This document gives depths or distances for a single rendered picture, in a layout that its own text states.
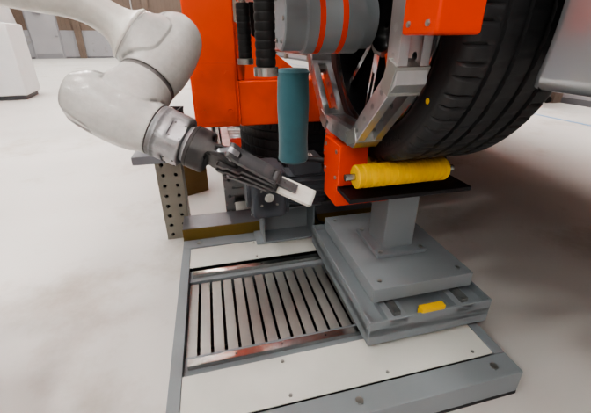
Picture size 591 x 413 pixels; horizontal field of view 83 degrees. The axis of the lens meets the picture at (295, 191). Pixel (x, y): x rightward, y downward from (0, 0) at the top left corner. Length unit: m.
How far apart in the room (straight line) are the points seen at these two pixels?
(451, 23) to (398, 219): 0.61
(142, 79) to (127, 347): 0.79
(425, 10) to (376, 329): 0.71
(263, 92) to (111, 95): 0.74
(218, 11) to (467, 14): 0.85
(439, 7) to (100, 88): 0.50
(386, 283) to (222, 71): 0.85
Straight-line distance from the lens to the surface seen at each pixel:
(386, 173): 0.81
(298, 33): 0.77
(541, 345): 1.28
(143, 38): 0.67
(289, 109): 0.92
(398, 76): 0.62
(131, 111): 0.59
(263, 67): 0.63
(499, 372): 1.04
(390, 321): 0.93
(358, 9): 0.80
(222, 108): 1.25
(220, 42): 1.23
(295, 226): 1.42
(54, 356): 1.24
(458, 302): 1.04
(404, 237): 1.07
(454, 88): 0.64
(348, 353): 0.96
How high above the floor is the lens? 0.81
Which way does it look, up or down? 24 degrees down
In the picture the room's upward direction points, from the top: straight up
